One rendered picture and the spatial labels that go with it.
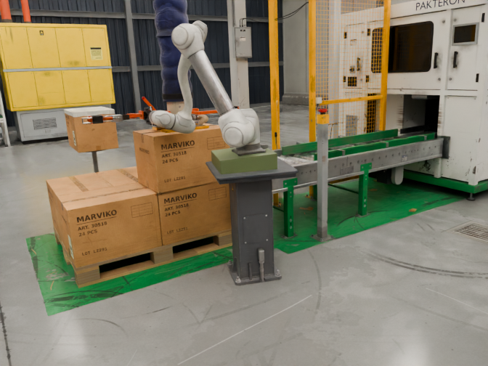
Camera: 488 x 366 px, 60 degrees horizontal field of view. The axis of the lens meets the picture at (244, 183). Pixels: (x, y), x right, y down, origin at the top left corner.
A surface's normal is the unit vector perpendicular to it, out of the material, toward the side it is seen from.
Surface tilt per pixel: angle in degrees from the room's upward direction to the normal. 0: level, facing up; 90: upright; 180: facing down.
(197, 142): 90
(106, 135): 90
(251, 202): 90
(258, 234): 90
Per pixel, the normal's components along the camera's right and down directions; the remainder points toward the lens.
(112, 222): 0.52, 0.20
